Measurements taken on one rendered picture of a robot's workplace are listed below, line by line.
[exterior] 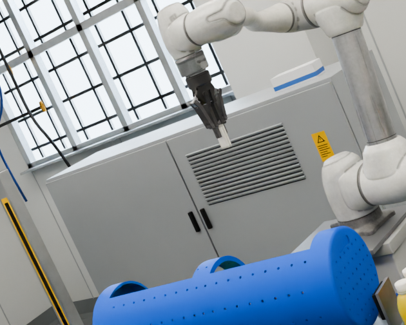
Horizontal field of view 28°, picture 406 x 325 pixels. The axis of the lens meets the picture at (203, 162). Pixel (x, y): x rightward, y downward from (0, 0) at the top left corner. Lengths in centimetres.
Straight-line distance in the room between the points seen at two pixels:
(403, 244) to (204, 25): 106
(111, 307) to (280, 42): 274
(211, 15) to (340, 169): 82
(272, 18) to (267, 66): 242
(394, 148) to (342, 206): 29
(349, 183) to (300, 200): 133
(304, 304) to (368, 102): 79
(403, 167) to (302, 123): 133
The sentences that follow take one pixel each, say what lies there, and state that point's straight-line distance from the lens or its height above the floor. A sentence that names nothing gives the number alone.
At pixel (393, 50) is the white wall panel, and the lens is 502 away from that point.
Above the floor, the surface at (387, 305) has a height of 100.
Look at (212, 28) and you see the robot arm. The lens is 223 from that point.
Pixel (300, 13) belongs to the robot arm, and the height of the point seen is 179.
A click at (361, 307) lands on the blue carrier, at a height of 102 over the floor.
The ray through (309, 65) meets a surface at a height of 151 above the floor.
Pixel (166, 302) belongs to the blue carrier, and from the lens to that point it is 244.
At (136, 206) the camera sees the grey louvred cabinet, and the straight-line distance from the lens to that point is 472.
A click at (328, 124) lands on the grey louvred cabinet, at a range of 385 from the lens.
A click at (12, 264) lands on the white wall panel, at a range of 768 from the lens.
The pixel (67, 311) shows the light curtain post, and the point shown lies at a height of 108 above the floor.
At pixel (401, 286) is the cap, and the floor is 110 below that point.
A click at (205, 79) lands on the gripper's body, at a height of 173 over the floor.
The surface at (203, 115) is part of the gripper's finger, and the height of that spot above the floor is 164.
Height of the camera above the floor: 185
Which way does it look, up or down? 8 degrees down
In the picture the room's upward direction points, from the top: 24 degrees counter-clockwise
